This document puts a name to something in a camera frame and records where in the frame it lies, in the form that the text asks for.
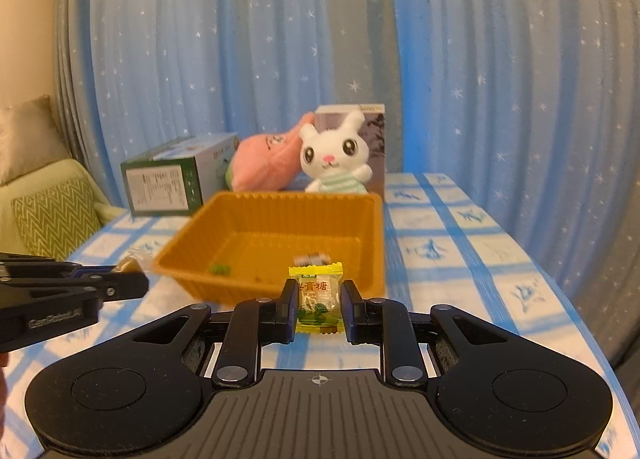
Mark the small green candy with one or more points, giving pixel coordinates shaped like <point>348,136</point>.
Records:
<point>221,269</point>

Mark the pink plush toy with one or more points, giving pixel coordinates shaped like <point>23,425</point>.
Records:
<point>265,159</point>

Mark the yellow green candy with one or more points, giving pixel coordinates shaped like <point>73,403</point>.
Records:
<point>317,299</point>

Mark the orange plastic tray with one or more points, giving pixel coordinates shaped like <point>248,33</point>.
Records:
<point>280,224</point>

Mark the beige cushion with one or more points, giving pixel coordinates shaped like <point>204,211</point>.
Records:
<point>25,139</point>

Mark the light green sofa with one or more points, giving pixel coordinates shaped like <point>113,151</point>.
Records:
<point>7,219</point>

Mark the blue checked tablecloth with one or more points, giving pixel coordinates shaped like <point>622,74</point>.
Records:
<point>475,289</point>

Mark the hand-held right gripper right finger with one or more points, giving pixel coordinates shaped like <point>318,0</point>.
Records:
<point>350,314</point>

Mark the blue star print curtain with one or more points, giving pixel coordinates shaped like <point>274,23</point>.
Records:
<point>225,39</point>
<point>525,89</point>

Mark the grey box with plant print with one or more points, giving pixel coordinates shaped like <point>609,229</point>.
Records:
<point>377,139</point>

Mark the green zigzag cushion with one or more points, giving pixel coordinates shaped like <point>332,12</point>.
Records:
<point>55,219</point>

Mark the white rabbit plush toy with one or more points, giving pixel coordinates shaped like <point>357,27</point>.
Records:
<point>335,149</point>

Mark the clear candy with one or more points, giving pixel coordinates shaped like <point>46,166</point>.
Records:
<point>132,261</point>

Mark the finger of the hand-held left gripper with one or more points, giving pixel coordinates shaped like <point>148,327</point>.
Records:
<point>40,266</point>
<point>125,286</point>

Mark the green and white carton box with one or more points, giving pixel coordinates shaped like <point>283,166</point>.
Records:
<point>160,184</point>

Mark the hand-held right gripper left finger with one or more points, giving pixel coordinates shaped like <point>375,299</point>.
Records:
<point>290,314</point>

